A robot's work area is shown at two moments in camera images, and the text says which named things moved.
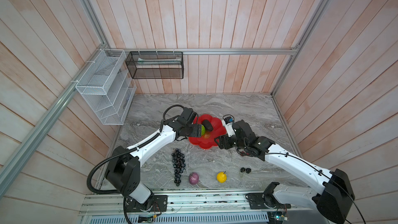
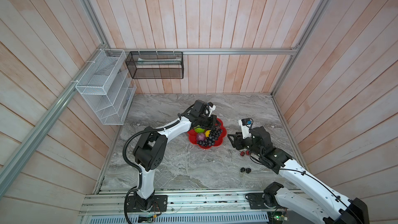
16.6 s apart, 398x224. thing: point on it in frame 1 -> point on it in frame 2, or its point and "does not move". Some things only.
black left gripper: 196,130 -> 213,119
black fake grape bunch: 179,164 -> 215,133
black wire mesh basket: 155,64 does not move
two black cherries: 247,170 does not move
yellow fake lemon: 221,177 -> 207,133
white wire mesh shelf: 107,85 does not move
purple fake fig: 194,178 -> 200,136
